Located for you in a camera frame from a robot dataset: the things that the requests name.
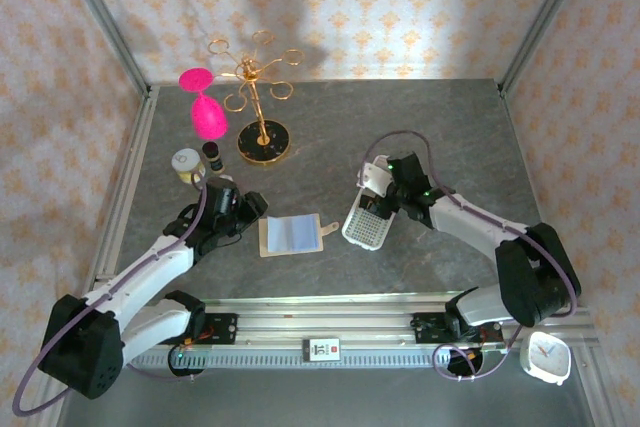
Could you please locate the white perforated plastic basket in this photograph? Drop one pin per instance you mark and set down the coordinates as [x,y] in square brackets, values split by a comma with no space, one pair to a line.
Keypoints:
[362,232]

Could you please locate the beige leather card holder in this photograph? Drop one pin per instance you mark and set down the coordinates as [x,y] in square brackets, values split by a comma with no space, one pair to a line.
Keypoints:
[290,234]

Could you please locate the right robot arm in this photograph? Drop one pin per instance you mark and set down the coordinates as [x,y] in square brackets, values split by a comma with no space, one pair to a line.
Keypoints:
[475,227]

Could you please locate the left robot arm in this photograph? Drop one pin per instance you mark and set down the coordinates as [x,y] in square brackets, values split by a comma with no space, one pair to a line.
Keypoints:
[150,267]

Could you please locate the small dark bottle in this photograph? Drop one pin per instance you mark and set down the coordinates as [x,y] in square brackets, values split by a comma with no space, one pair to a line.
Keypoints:
[214,154]

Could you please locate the jar with white lid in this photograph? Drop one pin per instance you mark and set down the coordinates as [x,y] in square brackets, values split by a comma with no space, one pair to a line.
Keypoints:
[187,162]

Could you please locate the gold wine glass rack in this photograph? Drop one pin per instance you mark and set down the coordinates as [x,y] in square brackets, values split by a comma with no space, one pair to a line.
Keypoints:
[263,144]

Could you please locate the pink wine glass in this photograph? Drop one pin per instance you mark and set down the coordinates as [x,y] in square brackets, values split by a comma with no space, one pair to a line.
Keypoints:
[209,119]

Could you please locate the white label tag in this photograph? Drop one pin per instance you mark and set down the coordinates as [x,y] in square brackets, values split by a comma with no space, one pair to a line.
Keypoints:
[321,349]

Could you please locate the white square clock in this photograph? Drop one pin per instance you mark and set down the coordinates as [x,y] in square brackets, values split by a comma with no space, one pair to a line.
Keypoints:
[546,356]

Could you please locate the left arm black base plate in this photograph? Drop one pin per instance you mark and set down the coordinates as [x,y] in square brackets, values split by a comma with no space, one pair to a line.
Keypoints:
[222,328]

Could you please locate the aluminium side rail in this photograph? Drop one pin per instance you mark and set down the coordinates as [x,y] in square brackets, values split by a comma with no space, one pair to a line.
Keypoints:
[135,167]

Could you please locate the aluminium rail frame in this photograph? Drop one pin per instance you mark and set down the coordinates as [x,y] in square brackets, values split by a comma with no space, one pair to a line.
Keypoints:
[325,319]

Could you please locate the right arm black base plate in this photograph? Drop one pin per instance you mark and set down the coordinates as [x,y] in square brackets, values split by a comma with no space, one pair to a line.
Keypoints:
[425,328]

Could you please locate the aluminium frame post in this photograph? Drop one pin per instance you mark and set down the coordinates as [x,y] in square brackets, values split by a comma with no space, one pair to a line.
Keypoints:
[105,17]
[545,17]

